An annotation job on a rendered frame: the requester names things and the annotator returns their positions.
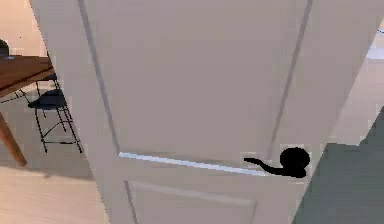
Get brown wooden table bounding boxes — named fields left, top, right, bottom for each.
left=0, top=55, right=56, bottom=167

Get dark round object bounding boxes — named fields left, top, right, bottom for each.
left=0, top=38, right=10, bottom=56

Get white panelled room door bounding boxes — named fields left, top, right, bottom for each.
left=29, top=0, right=384, bottom=224

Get black door lever handle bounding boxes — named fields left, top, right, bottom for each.
left=243, top=146, right=311, bottom=179

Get black metal frame chair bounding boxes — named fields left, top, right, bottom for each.
left=27, top=73, right=83, bottom=155

